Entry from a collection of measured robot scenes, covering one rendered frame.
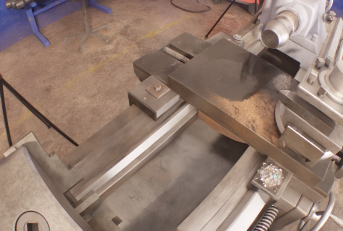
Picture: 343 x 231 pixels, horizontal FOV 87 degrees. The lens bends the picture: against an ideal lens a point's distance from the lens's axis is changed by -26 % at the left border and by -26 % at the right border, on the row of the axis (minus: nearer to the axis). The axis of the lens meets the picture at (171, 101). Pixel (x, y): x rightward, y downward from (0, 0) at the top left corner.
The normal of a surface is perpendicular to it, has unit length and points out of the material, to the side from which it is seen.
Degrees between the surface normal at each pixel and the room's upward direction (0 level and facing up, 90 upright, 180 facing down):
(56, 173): 49
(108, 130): 0
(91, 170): 0
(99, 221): 11
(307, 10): 90
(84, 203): 19
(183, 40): 0
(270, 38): 90
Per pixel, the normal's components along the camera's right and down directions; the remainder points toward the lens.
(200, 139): 0.11, -0.73
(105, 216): -0.12, -0.75
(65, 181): 0.57, -0.05
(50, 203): 0.21, -0.51
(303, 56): -0.68, 0.54
